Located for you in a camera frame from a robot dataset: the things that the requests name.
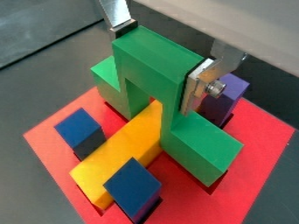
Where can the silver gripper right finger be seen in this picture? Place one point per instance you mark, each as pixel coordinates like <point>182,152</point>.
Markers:
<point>203,78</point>

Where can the red puzzle board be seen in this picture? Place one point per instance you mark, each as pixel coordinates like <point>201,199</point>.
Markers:
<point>187,204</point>

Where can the yellow long block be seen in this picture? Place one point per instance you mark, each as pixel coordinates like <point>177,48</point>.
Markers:
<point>135,141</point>

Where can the green Z-shaped block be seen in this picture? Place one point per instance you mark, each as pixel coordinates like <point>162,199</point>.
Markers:
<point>146,70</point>

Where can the blue block left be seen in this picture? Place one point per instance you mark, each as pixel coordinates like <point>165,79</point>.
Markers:
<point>82,133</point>

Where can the blue block front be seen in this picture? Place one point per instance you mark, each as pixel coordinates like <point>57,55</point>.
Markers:
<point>135,190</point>

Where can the blue block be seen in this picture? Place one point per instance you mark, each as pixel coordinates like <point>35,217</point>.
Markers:
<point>82,133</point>
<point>135,190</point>

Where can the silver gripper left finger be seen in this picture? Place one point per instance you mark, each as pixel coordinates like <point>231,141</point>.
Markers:
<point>115,13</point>

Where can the purple block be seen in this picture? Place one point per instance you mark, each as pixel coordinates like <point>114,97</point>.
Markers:
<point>215,109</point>

